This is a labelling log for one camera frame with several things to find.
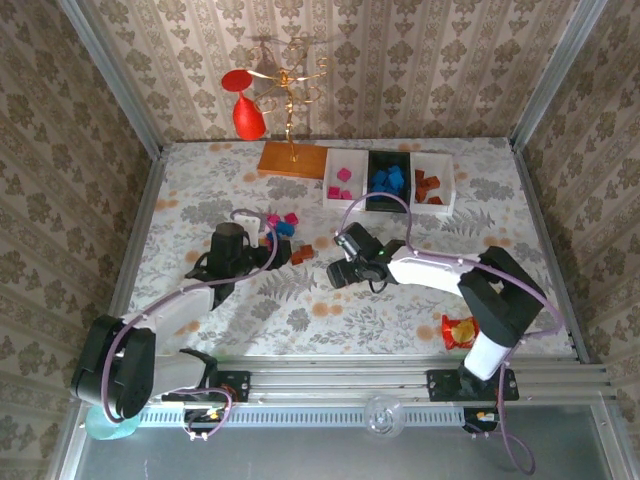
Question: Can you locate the black plastic bin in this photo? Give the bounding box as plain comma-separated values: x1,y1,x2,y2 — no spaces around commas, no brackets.
363,149,414,214

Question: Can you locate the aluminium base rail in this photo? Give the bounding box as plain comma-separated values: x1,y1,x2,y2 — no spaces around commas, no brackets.
74,357,616,404

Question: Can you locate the floral table cover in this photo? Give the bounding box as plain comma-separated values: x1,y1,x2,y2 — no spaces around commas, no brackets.
115,138,574,359

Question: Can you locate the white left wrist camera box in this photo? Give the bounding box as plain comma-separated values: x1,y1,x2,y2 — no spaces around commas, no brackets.
233,213,264,249

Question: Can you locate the grey metal platform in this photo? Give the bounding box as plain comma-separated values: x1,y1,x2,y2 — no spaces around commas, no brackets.
47,402,619,480

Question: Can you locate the white plastic bin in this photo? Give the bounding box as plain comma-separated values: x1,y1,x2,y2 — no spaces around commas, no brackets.
408,151,457,217
322,148,371,210

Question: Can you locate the aluminium frame post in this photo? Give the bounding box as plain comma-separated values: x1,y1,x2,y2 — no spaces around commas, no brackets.
57,0,164,159
509,0,599,151

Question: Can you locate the clear wine glass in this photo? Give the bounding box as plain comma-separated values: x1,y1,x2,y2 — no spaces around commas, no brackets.
363,393,405,442

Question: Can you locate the red snack bag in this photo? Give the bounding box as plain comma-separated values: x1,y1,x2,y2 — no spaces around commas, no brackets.
441,314,481,350

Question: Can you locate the teal plastic cup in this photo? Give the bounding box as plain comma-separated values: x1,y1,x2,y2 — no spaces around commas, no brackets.
83,403,140,442

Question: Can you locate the gold wire glass stand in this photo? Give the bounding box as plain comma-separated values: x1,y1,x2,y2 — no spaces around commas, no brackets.
248,37,335,162

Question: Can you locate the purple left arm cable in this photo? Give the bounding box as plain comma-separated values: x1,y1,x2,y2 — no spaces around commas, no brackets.
102,208,279,424

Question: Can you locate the grey slotted cable duct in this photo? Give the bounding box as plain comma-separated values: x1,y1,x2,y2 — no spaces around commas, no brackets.
134,403,469,427

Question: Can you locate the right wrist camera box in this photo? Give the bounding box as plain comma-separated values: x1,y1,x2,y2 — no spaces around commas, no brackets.
333,230,362,262

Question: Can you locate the red plastic wine glass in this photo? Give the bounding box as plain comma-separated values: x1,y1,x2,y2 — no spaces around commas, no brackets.
221,68,267,142

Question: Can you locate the aluminium side rail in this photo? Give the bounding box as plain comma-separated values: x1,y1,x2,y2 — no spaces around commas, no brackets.
512,144,594,364
93,152,169,359

